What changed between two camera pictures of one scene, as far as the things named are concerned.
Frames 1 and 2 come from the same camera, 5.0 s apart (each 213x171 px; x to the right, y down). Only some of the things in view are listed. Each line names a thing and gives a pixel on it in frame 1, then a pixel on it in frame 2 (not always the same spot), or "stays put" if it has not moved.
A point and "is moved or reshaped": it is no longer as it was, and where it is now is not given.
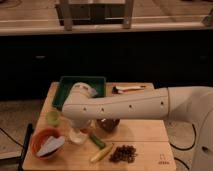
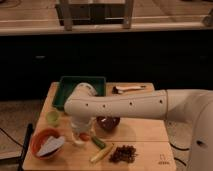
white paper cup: (77, 136) stays put
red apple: (84, 130) is moved or reshaped
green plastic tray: (98, 83) stays put
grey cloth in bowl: (51, 144) stays put
